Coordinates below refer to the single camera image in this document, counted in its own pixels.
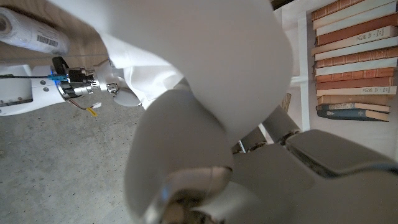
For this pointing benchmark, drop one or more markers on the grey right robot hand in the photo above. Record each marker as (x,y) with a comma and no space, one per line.
(84,82)

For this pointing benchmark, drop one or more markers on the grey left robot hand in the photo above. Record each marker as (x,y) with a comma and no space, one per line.
(280,186)

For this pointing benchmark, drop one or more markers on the white napkin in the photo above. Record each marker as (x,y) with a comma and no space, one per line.
(202,46)

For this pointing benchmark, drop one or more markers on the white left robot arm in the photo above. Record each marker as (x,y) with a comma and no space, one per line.
(18,93)

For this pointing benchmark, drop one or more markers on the white wrapped paper roll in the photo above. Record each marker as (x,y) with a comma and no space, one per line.
(31,34)

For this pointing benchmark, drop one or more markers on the printed bookshelf backdrop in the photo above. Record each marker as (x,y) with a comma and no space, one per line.
(351,62)

